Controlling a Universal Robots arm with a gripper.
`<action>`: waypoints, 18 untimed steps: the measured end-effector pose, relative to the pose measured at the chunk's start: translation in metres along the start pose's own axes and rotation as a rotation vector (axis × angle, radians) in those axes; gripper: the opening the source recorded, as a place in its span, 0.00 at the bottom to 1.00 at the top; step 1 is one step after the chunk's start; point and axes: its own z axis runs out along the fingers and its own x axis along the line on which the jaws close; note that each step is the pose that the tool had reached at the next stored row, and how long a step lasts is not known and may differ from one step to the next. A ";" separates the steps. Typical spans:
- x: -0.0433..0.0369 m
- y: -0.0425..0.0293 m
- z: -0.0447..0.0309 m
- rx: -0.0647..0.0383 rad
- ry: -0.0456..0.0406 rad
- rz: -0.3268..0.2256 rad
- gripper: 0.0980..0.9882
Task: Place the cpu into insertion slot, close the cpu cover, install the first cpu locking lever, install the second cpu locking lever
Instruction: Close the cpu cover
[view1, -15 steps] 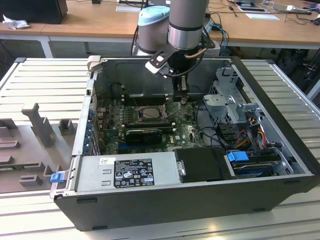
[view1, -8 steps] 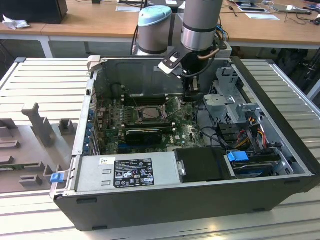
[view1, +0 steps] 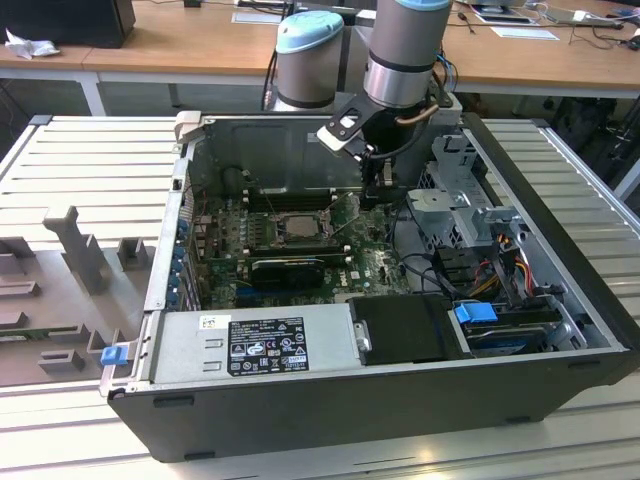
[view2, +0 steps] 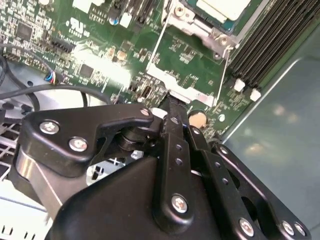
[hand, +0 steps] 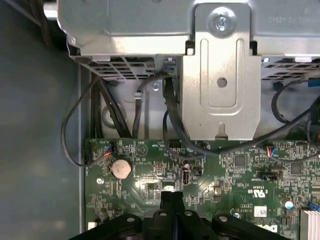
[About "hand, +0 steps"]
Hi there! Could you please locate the grey metal bracket plate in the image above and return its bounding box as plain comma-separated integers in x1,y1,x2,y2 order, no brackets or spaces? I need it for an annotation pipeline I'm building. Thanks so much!
181,2,263,141

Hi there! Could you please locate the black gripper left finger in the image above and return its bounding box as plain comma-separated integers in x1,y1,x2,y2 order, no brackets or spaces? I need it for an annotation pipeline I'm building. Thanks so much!
72,190,176,240

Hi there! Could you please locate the grey cable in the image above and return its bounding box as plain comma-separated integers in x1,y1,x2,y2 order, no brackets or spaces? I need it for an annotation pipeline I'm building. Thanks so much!
131,71,167,138

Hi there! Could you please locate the green motherboard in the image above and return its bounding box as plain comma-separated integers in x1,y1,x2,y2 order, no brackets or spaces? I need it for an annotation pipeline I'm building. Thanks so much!
83,136,320,240

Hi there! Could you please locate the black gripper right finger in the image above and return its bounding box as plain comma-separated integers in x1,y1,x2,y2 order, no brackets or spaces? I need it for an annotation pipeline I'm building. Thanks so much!
172,191,285,240

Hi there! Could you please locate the black wire loop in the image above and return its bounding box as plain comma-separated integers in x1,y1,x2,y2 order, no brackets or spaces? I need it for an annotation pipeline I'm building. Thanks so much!
271,79,320,126

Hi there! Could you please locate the thin black wire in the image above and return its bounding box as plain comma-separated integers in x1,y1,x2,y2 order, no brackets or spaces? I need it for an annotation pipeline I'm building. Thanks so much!
60,74,115,168

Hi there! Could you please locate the round coin cell battery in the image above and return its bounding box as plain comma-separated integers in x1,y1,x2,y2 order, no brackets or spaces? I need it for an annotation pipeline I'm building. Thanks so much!
110,158,133,180

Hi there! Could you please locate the white sticker label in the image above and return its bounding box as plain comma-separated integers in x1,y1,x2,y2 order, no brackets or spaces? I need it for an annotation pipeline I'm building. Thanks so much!
253,205,269,219

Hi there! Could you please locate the silver screw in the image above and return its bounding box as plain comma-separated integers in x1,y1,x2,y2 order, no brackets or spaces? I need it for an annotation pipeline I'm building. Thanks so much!
214,14,229,31

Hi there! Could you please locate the black open PC case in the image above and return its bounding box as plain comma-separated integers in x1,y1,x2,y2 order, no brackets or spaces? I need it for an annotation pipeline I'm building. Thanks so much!
0,0,186,240

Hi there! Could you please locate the thick black cable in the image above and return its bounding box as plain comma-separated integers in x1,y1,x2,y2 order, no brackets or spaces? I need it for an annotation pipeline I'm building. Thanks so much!
161,74,320,157

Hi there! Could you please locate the grey metal disk bay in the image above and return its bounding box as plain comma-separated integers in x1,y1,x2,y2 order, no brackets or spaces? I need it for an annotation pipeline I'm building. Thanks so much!
56,0,320,85

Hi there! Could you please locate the silver finned heat sink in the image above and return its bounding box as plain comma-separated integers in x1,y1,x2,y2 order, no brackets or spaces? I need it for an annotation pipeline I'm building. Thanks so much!
299,206,320,240

